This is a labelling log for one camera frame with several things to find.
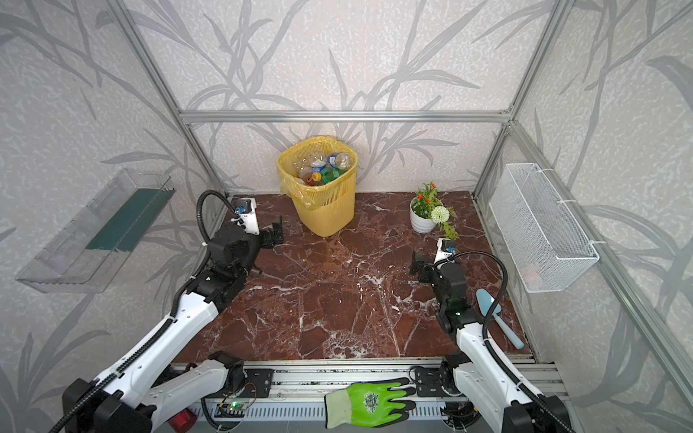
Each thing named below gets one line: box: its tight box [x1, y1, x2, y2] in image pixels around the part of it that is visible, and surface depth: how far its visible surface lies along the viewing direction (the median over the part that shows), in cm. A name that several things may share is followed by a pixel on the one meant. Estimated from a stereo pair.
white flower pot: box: [409, 196, 437, 234], surface depth 103 cm
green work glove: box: [323, 377, 416, 429], surface depth 71 cm
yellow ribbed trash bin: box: [290, 172, 357, 238], surface depth 91 cm
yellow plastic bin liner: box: [277, 136, 359, 211], surface depth 91 cm
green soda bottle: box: [321, 166, 346, 185], surface depth 98 cm
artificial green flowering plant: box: [411, 180, 460, 240], surface depth 99 cm
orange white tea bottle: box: [310, 160, 327, 174], surface depth 100 cm
